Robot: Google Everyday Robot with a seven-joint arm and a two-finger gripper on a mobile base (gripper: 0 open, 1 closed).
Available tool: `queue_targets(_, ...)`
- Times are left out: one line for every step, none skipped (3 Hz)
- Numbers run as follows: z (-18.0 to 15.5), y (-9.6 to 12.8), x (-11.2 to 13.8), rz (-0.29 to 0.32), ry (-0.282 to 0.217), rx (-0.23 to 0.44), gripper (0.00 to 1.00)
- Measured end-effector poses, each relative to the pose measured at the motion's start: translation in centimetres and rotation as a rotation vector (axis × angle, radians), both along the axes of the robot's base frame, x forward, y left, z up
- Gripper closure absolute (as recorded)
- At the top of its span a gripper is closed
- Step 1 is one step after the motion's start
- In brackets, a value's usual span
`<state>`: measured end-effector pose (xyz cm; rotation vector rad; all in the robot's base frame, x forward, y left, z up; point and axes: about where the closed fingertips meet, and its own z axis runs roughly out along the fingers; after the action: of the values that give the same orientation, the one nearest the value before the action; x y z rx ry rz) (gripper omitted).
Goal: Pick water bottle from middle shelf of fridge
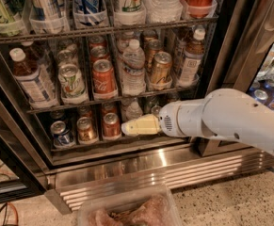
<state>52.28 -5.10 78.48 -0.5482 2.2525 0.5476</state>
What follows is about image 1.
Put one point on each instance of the white green 7up can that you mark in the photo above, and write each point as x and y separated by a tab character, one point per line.
73	85

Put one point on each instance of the brown tea bottle right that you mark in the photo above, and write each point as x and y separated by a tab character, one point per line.
191	58

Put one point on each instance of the brown tea bottle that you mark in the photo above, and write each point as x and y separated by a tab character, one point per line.
33	79
191	58

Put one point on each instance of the blue pepsi can bottom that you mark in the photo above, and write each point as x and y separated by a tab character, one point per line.
62	135

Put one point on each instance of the steel fridge vent grille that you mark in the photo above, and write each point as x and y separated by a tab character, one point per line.
174	167

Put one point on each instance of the red coca-cola can front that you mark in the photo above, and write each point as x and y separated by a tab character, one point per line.
104	81

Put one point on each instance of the clear plastic bin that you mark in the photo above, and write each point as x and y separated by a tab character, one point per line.
148	206

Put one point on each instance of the right fridge glass door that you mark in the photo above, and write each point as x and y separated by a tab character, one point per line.
242	37

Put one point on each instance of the gold can bottom left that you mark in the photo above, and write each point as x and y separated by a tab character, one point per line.
87	134

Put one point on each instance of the small water bottle bottom shelf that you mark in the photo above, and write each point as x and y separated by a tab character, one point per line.
133	111

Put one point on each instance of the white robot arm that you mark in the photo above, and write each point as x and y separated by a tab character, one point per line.
224	114

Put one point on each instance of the gold can middle shelf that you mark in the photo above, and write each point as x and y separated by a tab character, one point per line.
159	75

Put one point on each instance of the clear water bottle shelf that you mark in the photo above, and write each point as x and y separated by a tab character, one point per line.
133	69

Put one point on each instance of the red can bottom shelf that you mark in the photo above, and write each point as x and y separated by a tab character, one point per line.
111	126

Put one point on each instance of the brown tea bottle left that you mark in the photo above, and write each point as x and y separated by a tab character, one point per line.
33	79

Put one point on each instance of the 7up bottle top shelf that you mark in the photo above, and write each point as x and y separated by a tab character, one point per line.
129	12

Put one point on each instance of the red can second row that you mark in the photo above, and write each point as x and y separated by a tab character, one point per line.
99	52

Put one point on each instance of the green can bottom shelf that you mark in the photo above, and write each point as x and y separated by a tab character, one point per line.
155	110

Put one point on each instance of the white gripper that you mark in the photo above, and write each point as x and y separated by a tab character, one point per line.
167	121

